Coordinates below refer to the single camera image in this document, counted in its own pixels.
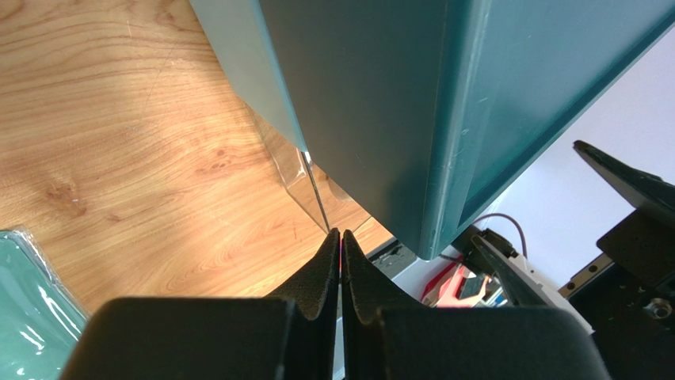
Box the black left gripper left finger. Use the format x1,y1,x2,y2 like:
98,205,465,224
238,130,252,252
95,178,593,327
62,230,341,379

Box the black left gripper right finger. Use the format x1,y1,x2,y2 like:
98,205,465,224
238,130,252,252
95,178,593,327
341,232,609,379

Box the clear acrylic drawer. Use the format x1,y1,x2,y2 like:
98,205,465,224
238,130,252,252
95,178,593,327
247,108,371,233

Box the teal drawer cabinet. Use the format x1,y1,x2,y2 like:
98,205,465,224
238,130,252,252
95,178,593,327
192,0,674,260

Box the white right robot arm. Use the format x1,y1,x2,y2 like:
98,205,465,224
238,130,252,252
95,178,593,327
457,140,674,379

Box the teal mat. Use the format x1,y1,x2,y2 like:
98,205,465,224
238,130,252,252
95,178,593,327
1,228,88,379

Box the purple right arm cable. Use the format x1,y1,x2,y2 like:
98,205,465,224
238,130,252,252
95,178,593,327
471,212,529,260

